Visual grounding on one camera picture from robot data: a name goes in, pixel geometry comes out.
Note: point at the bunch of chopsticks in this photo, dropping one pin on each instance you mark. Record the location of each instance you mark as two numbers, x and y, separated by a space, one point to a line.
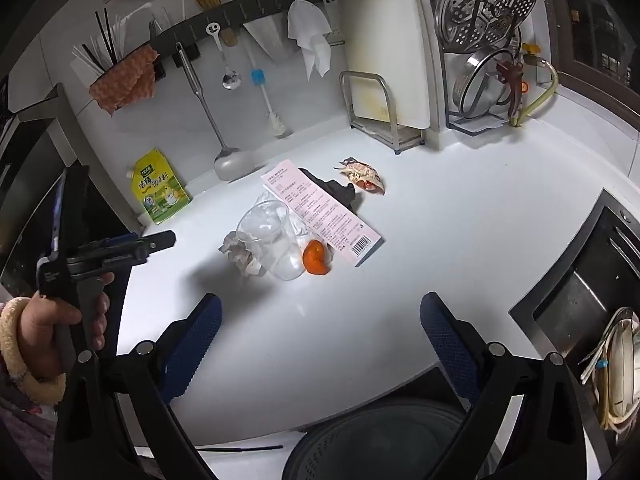
106 35

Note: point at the person's left hand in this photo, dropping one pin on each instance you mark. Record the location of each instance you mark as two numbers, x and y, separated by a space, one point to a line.
45 332

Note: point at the thin black stick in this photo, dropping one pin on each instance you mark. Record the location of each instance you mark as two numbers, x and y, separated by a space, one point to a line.
240 448

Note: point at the dark grey cloth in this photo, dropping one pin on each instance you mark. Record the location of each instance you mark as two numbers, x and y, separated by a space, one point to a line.
342 192

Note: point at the glass pot lid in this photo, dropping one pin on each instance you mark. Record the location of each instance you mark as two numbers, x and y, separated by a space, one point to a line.
480 85

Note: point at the small steel spoon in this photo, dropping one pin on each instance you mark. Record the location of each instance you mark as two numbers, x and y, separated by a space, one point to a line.
231 80

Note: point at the dark kitchen appliance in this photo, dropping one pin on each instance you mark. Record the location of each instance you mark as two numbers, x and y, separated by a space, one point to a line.
25 185

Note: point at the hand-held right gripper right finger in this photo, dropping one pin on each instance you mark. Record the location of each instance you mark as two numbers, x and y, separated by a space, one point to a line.
450 340

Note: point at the dark window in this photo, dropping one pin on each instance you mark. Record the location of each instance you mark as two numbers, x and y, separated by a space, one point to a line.
595 20

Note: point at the dark kitchen sink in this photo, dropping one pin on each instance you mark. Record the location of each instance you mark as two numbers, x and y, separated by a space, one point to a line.
575 300

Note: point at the white cutting board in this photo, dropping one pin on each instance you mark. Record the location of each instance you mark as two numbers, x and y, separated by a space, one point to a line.
380 35

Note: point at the orange dish cloth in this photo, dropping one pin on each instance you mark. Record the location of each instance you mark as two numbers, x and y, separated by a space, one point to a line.
125 82

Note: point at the translucent plastic bag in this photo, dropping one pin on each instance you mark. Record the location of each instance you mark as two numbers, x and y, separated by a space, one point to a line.
270 35

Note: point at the stack of white dishes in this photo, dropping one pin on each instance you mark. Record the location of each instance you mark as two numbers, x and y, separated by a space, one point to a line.
620 380

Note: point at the orange peel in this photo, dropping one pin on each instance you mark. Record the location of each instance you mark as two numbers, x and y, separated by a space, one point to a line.
316 257

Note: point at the grey perforated waste bin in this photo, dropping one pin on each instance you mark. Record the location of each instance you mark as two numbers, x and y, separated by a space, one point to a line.
380 440

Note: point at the white tissue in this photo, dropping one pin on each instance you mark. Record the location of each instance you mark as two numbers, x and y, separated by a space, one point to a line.
240 256

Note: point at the dark wall hook rail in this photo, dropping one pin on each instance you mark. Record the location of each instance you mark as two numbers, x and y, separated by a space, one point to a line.
240 7

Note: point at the crumpled snack wrapper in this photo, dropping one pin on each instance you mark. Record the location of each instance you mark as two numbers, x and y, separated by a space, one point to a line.
365 177

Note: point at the white lid rack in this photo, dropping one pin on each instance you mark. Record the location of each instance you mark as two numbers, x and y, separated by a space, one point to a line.
475 124

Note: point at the steel steamer plate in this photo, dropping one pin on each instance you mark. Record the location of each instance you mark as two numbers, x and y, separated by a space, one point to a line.
480 5

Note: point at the pink paper box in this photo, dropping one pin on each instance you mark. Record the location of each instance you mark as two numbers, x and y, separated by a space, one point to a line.
325 210

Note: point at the steel cutting board rack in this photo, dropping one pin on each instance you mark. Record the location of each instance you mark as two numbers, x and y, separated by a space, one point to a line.
395 127

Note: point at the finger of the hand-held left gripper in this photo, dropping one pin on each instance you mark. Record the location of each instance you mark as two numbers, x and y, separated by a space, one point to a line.
157 241
122 241

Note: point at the clear plastic cup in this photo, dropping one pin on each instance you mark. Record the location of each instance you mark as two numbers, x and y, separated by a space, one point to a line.
270 240

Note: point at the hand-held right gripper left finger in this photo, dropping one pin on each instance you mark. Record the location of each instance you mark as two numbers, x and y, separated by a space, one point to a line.
195 340

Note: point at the white hanging cloth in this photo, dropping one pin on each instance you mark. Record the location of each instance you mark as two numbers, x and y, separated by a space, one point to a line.
307 30

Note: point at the person's left forearm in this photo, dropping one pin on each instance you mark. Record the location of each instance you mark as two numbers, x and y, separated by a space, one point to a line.
20 425

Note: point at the yellow green seasoning pouch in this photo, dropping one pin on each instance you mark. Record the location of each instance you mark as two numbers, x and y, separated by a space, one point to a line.
160 190

